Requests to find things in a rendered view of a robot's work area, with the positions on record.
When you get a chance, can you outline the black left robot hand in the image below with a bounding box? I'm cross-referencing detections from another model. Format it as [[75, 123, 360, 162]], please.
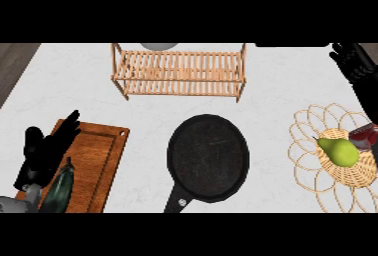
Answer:
[[12, 109, 83, 193]]

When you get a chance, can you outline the black frying pan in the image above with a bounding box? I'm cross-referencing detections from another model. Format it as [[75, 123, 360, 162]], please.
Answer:
[[162, 113, 251, 214]]

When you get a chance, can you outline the wooden tiered shelf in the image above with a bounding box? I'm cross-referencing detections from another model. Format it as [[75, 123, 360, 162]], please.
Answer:
[[109, 42, 248, 104]]

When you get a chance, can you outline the grey round object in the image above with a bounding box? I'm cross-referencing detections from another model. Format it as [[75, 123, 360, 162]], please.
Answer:
[[139, 42, 180, 52]]

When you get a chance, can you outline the green pear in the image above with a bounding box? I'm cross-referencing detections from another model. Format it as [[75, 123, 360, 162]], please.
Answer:
[[313, 135, 362, 169]]

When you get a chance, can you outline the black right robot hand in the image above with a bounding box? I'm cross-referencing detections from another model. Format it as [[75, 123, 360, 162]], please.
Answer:
[[328, 42, 378, 125]]

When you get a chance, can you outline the dark green zucchini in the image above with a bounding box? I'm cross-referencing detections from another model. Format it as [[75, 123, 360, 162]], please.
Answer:
[[38, 156, 77, 214]]

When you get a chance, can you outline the wooden cutting board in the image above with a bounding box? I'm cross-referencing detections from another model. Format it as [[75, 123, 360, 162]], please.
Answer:
[[13, 118, 131, 214]]

